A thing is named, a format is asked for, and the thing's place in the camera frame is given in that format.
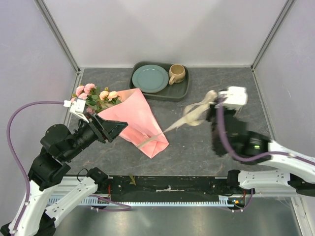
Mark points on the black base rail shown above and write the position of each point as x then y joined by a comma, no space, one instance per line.
118,185

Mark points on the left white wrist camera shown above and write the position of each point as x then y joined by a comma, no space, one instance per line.
76,107

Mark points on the pink flower bunch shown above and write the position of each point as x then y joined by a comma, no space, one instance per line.
97,100

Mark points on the beige ceramic mug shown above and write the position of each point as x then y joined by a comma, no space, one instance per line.
176,74

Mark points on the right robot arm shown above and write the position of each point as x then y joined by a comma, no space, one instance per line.
292,170

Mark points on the pink wrapping paper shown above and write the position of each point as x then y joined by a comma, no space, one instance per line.
142,125

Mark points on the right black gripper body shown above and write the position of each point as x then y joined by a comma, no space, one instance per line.
211,116

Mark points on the teal plate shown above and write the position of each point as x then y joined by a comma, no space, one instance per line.
150,78

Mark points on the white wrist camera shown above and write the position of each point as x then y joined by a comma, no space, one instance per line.
76,107
234,97

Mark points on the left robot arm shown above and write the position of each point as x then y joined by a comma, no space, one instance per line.
59,147

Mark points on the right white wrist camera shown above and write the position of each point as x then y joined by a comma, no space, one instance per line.
234,97

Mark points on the slotted cable duct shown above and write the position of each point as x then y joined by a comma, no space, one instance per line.
221,202

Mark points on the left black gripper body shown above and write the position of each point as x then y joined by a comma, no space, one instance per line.
93,131

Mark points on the white ribbed vase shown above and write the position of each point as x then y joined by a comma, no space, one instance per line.
237,112

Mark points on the dark green tray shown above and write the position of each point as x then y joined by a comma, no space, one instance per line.
175,92

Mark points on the beige ribbon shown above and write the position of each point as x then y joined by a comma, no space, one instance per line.
191,115

